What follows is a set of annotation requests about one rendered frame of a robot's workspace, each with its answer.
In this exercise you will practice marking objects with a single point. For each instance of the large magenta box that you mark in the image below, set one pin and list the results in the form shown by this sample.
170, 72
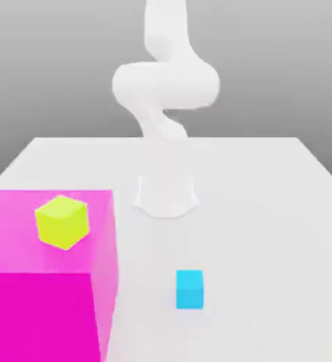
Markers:
36, 311

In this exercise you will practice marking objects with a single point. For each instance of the small yellow-green cube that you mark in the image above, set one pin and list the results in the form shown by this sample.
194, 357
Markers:
61, 223

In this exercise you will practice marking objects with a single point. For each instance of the small cyan cube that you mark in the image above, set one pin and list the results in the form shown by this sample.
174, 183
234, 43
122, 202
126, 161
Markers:
189, 290

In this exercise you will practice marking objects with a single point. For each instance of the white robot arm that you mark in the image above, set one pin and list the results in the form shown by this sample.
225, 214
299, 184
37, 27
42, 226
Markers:
166, 84

